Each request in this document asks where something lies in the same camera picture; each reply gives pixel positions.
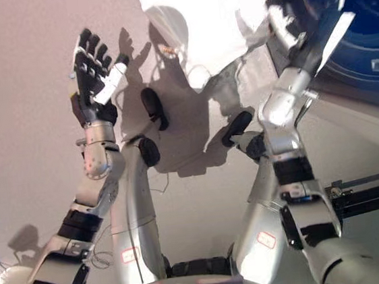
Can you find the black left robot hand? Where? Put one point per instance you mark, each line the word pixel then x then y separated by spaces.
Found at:
pixel 89 74

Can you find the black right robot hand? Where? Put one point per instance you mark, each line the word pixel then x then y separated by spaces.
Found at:
pixel 314 57

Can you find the white cloth garment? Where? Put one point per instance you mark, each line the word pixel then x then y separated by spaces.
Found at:
pixel 217 17

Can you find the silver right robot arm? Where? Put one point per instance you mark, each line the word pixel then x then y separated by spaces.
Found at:
pixel 286 128

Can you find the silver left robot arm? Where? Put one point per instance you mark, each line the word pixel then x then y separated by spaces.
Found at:
pixel 93 193

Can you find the dark grey washing machine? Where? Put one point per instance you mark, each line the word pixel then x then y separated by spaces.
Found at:
pixel 360 29

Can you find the black left robot foot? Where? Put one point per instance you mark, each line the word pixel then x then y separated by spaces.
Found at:
pixel 153 106

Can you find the black robot foot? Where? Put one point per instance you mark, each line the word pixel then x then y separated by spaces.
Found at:
pixel 153 106
pixel 238 125

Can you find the black right robot foot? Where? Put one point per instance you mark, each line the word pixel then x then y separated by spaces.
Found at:
pixel 238 125

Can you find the silver left robot leg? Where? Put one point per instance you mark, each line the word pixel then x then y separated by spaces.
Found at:
pixel 135 205

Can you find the silver robot leg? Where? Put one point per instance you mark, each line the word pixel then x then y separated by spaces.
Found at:
pixel 135 205
pixel 261 215

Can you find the silver right robot leg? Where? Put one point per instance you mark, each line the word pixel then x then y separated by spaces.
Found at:
pixel 261 215

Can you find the black aluminium frame rail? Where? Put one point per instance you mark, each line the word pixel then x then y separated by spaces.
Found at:
pixel 371 194

